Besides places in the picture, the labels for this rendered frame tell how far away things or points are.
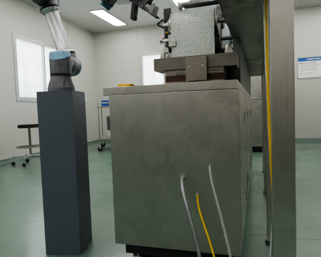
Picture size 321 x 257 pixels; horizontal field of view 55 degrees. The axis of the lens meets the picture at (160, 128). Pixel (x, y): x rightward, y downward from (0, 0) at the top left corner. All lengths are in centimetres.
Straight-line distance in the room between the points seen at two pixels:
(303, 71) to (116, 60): 435
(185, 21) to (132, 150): 75
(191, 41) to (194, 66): 28
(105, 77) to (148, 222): 679
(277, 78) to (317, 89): 643
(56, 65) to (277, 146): 128
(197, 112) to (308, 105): 595
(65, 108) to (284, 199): 120
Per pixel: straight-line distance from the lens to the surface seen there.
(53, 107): 177
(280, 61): 92
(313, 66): 735
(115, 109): 157
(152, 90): 150
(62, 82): 179
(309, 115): 731
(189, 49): 174
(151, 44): 780
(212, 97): 143
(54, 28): 203
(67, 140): 175
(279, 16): 94
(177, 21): 179
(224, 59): 150
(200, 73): 149
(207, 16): 176
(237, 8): 126
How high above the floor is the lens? 78
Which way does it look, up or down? 3 degrees down
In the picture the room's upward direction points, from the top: 2 degrees counter-clockwise
